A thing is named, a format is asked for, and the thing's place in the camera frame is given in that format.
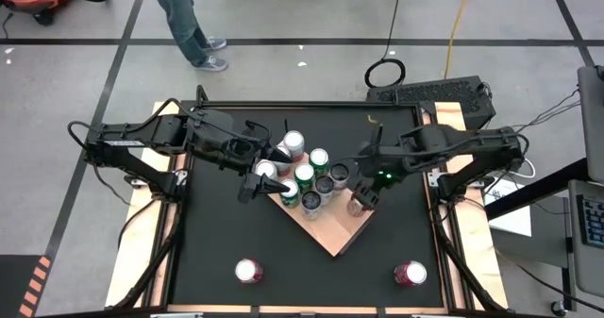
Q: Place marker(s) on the black orange striped mat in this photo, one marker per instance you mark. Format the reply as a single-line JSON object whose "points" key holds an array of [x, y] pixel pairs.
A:
{"points": [[33, 285]]}

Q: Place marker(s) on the red cola can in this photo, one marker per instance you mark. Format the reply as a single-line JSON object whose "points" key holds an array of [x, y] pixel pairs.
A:
{"points": [[353, 209], [411, 273], [247, 270]]}

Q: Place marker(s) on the person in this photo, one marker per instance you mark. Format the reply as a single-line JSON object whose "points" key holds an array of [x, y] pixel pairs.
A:
{"points": [[181, 21]]}

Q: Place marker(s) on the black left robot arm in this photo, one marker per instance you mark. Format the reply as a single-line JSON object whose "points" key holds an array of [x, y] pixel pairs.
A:
{"points": [[141, 136]]}

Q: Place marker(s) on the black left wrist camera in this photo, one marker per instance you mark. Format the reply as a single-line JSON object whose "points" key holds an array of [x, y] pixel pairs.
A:
{"points": [[246, 190]]}

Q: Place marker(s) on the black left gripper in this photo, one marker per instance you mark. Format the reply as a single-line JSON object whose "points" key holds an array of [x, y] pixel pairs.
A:
{"points": [[240, 150]]}

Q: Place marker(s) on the white printed paper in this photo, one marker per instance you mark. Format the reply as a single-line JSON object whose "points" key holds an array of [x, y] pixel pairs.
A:
{"points": [[512, 214]]}

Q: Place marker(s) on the green Sprite can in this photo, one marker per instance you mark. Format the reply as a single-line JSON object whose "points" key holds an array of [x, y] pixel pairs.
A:
{"points": [[319, 157], [304, 172], [291, 197]]}

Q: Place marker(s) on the black caster wheel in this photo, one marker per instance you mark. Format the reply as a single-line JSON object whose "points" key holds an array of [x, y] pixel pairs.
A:
{"points": [[558, 307]]}

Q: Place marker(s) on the wooden board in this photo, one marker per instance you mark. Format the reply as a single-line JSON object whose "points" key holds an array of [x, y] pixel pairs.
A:
{"points": [[330, 228]]}

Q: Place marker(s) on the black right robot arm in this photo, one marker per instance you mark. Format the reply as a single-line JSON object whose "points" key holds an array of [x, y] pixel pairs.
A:
{"points": [[472, 141]]}

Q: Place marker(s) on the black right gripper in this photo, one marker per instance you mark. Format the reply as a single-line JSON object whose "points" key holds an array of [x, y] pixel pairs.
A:
{"points": [[377, 167]]}

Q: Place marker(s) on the black desk support bar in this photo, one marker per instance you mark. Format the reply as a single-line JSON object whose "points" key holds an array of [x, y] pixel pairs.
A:
{"points": [[538, 188]]}

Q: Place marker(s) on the silver Celsius energy drink can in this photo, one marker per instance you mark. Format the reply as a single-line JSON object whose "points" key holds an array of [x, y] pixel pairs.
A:
{"points": [[310, 201], [339, 172], [324, 185]]}

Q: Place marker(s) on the dark computer keyboard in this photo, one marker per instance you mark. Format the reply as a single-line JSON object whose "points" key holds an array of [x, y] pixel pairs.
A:
{"points": [[593, 221]]}

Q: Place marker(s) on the grey flat panel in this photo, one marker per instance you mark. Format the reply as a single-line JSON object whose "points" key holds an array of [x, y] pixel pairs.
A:
{"points": [[592, 120]]}

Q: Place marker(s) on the grey keyboard tray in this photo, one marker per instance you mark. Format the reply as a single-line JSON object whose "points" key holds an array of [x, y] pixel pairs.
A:
{"points": [[580, 271]]}

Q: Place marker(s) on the black computer tower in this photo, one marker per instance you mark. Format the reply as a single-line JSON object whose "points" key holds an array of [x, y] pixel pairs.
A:
{"points": [[424, 94]]}

